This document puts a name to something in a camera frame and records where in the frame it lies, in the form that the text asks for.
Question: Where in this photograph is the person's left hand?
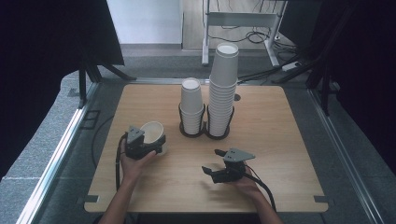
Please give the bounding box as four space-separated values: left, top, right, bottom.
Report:
119 138 159 185

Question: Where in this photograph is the person's right hand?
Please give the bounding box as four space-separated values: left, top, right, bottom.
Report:
229 161 264 201

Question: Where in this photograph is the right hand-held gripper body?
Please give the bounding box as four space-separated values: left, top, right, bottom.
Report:
211 147 257 184

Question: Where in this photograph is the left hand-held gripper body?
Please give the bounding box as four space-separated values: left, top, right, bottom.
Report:
124 125 157 161

